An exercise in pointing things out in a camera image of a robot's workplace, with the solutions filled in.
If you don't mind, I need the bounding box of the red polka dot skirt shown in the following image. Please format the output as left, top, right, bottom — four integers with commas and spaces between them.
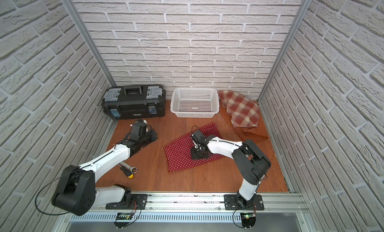
164, 130, 224, 172

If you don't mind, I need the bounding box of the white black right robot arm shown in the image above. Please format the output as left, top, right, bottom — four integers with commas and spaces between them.
191, 130, 272, 209

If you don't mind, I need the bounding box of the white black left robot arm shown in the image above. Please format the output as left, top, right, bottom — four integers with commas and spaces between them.
51, 120, 158, 216

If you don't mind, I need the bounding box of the black plastic toolbox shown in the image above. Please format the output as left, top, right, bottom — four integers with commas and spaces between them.
102, 85, 166, 121

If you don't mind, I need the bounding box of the silver wrench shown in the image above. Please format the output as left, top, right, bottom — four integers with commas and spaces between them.
120, 162, 138, 174

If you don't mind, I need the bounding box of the yellow black screwdriver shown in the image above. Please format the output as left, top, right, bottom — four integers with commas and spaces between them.
120, 166, 134, 179

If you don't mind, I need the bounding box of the orange brown skirt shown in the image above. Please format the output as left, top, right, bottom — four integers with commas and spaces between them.
220, 106, 269, 144

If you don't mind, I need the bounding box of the white plastic basket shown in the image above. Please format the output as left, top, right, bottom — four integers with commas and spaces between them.
171, 88, 220, 118

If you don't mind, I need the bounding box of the red plaid skirt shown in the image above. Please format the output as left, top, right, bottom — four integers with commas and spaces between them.
218, 90, 260, 128

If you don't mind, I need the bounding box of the right controller board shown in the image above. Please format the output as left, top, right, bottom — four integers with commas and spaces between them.
240, 213, 257, 229

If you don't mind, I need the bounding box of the controller board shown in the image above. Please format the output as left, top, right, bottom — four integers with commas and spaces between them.
240, 213, 257, 229
114, 213, 138, 229

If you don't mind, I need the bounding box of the left controller board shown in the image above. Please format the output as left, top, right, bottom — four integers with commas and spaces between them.
114, 213, 138, 229

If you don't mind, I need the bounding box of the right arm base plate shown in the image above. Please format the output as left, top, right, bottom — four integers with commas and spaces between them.
224, 194, 265, 211

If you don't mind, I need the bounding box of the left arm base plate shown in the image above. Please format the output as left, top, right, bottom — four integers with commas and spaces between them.
106, 194, 148, 210

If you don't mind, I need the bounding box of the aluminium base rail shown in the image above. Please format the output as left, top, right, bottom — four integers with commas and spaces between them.
59, 191, 310, 215

